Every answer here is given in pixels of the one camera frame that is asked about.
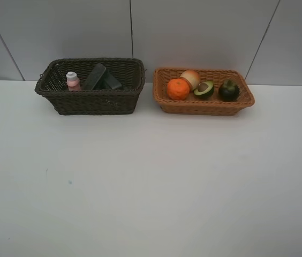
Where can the dark square bottle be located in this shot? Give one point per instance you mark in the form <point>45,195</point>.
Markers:
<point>110,82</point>

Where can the pink squeeze bottle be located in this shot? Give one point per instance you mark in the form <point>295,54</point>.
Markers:
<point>73,81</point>

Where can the half avocado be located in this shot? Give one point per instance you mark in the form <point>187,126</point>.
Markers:
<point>204,90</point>

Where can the black whiteboard eraser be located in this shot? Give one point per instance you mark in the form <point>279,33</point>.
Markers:
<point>94,80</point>

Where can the dark mangosteen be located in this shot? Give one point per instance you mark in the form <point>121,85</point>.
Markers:
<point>228,91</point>

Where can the orange mandarin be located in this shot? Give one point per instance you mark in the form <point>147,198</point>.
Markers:
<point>178,89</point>

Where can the dark brown wicker basket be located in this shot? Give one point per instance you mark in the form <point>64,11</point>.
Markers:
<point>130,72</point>

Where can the round bread bun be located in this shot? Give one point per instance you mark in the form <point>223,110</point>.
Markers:
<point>192,78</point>

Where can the orange wicker basket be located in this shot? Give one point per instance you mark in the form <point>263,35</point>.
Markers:
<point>195,106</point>

